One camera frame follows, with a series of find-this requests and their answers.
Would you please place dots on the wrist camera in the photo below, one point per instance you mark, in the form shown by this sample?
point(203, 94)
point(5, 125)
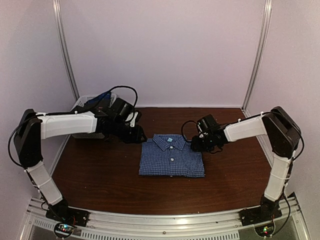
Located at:
point(201, 133)
point(133, 118)

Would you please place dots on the aluminium frame post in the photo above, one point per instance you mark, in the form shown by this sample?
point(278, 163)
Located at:
point(264, 31)
point(64, 48)

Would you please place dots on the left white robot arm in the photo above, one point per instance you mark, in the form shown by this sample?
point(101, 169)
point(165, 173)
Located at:
point(117, 118)

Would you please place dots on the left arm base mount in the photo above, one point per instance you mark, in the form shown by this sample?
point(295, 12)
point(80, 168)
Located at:
point(67, 219)

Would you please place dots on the blue plaid long sleeve shirt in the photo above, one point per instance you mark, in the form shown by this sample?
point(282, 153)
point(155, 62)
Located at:
point(170, 155)

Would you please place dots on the left aluminium frame post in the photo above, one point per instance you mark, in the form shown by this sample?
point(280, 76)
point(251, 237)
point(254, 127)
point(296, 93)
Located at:
point(64, 48)

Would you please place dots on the dark blue plaid shirt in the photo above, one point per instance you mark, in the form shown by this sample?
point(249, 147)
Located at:
point(105, 95)

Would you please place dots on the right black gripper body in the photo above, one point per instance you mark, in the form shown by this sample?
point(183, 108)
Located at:
point(204, 146)

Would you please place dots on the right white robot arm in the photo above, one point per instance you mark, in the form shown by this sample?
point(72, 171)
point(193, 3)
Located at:
point(279, 136)

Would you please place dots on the black shirt in basket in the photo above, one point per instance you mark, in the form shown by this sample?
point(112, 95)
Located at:
point(98, 108)

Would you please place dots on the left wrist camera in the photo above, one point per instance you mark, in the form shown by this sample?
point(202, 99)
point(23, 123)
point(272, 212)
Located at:
point(133, 118)

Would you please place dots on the right aluminium frame post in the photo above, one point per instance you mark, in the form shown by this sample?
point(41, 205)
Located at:
point(264, 31)

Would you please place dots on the aluminium front rail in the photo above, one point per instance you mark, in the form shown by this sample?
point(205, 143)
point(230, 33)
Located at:
point(223, 225)

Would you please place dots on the white plastic laundry basket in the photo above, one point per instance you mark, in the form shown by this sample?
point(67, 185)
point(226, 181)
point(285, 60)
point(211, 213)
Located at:
point(82, 100)

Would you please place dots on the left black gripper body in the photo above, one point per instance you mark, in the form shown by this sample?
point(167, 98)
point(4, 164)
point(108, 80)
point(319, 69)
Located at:
point(128, 137)

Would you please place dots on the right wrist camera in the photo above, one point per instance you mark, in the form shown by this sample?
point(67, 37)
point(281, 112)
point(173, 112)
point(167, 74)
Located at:
point(201, 133)

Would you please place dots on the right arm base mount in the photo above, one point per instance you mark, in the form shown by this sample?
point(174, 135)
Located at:
point(262, 217)

